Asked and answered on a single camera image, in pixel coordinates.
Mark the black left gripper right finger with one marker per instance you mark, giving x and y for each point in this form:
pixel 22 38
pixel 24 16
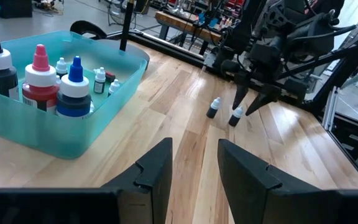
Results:
pixel 247 186

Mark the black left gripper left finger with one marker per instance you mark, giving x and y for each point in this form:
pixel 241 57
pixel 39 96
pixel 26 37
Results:
pixel 148 186

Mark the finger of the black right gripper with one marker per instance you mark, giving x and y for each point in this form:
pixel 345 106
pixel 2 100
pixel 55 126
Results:
pixel 264 98
pixel 240 90

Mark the small purple food colouring bottle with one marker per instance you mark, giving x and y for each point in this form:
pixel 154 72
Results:
pixel 114 86

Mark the small dark food colouring bottle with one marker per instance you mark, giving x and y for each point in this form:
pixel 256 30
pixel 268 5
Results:
pixel 234 119
pixel 99 85
pixel 61 66

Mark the large blue food colouring bottle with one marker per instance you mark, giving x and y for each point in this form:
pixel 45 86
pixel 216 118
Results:
pixel 73 102

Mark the large pink food colouring bottle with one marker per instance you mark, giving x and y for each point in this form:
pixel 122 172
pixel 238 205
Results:
pixel 40 90

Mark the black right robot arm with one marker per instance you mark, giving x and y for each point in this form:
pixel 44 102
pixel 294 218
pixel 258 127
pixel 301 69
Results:
pixel 291 18

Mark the small green food colouring bottle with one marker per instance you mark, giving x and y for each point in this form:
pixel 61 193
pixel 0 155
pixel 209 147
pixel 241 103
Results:
pixel 211 112

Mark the wooden workbench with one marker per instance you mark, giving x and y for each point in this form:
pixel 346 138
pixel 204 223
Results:
pixel 185 26

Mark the teal translucent plastic bin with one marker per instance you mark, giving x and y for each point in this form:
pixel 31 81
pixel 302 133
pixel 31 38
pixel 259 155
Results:
pixel 57 137

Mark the black computer tower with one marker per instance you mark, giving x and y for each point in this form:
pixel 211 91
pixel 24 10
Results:
pixel 9 7

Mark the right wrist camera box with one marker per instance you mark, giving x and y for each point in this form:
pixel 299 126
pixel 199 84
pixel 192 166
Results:
pixel 312 34

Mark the silver metal bracket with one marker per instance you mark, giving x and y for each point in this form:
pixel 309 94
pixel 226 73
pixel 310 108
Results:
pixel 329 109

